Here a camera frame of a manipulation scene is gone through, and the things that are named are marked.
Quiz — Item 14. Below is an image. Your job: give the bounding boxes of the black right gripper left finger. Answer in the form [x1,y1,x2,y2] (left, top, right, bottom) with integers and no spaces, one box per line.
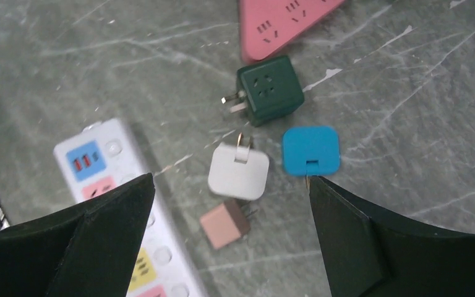
[0,173,155,296]

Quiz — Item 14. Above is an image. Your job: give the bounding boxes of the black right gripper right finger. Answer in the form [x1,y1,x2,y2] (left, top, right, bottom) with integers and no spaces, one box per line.
[309,176,475,296]

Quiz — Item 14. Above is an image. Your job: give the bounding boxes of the white multicolour power strip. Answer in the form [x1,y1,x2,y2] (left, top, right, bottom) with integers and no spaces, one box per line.
[53,118,208,297]

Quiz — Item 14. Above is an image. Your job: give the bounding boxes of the blue plug adapter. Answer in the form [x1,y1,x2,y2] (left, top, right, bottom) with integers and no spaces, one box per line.
[281,126,341,176]

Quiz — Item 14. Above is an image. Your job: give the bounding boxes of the dark green cube socket adapter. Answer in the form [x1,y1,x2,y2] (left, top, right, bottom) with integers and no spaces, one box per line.
[221,55,304,127]

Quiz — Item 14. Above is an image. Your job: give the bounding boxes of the pink triangular power strip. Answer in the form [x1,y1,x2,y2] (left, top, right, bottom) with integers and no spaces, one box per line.
[239,0,344,64]

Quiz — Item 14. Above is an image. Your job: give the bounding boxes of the small pink charger plug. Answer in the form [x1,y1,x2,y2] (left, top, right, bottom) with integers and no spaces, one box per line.
[199,198,259,250]

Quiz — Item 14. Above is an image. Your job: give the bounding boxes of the white flat plug adapter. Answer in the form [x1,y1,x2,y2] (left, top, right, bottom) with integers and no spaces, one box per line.
[208,133,270,200]

